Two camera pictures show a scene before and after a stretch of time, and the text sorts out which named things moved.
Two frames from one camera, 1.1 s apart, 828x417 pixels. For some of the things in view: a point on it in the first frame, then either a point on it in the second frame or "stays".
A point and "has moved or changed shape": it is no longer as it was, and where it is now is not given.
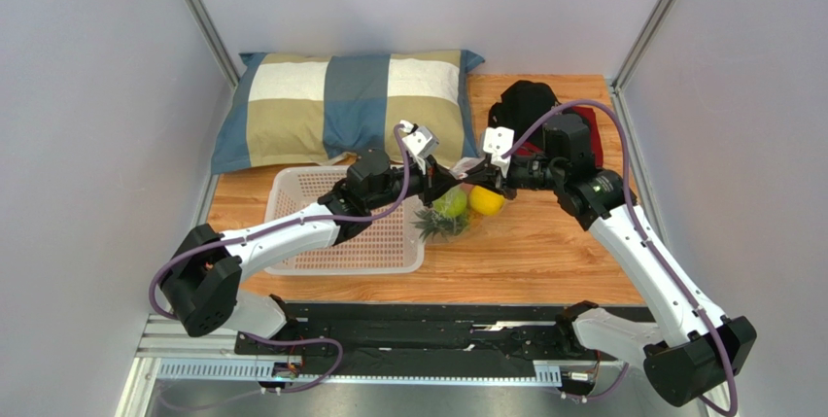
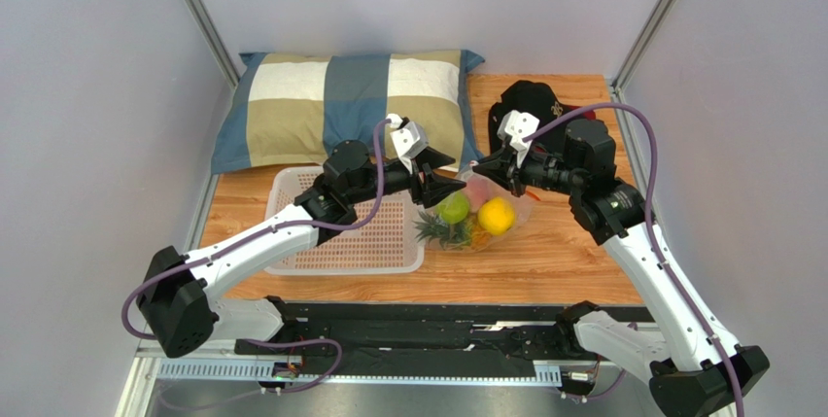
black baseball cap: [522, 105] stays
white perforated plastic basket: [387, 245] stays
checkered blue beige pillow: [313, 109] stays
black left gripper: [436, 181] stays
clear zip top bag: [463, 210] has moved or changed shape
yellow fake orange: [485, 201] -> [497, 216]
